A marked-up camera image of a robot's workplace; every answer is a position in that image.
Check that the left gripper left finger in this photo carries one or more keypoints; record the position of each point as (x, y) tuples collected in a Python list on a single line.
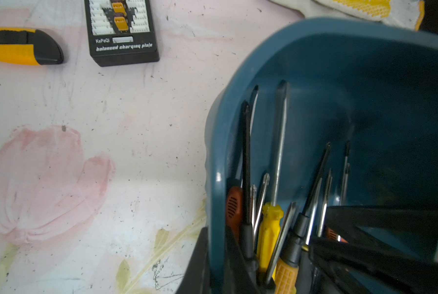
[(196, 278)]

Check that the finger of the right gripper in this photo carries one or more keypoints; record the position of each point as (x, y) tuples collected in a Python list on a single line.
[(422, 219), (338, 261)]

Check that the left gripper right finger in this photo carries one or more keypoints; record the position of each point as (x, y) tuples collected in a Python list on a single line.
[(236, 278)]

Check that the black long screwdriver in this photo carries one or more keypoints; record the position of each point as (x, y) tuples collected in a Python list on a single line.
[(246, 228)]

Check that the wooden orange handle screwdriver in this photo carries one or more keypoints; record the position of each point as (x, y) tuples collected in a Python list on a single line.
[(287, 268)]

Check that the yellow handle screwdriver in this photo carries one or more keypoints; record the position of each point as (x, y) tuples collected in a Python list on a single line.
[(272, 213)]

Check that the teal plastic storage tray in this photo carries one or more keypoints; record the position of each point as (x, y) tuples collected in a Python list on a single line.
[(368, 90)]

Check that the yellow work gloves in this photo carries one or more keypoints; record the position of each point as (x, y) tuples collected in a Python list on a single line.
[(406, 14)]

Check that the orange utility knife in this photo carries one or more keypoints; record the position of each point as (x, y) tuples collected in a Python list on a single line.
[(29, 47)]

